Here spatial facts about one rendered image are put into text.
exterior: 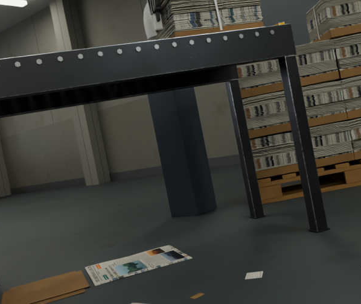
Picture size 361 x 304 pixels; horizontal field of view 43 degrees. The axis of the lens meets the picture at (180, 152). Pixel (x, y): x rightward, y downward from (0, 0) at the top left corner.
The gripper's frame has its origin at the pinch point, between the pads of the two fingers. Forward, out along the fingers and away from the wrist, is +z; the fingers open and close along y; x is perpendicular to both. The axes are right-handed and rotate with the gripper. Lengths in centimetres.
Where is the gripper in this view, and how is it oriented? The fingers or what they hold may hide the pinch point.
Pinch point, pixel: (157, 22)
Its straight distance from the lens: 194.6
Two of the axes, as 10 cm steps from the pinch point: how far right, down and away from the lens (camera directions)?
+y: -3.2, 0.5, 9.5
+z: 1.8, 9.8, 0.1
